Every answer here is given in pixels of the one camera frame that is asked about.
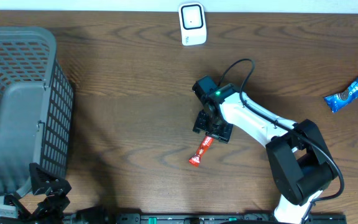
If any red Nescafe coffee stick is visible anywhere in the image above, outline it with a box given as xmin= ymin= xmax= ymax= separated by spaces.
xmin=188 ymin=136 xmax=214 ymax=167

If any blue Oreo cookie pack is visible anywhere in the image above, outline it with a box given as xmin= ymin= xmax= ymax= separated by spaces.
xmin=324 ymin=77 xmax=358 ymax=113

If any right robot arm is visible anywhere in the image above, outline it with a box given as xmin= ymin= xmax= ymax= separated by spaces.
xmin=192 ymin=76 xmax=339 ymax=223

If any grey plastic shopping basket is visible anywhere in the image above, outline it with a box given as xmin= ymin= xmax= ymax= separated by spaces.
xmin=0 ymin=27 xmax=74 ymax=203

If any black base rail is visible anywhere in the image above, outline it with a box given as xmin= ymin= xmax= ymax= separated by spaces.
xmin=63 ymin=205 xmax=347 ymax=224

